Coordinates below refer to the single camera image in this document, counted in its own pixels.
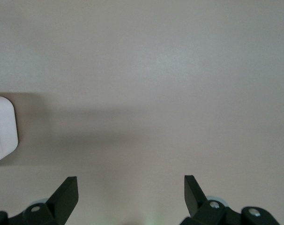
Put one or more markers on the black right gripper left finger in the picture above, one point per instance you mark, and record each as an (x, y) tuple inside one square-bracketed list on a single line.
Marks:
[(62, 199)]

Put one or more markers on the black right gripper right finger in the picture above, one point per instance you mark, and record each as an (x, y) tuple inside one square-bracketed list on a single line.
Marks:
[(194, 199)]

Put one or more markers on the pink plastic box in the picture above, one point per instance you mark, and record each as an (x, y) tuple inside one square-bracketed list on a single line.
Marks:
[(6, 122)]

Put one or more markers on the brown table mat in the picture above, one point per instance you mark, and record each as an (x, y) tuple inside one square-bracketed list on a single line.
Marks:
[(156, 70)]

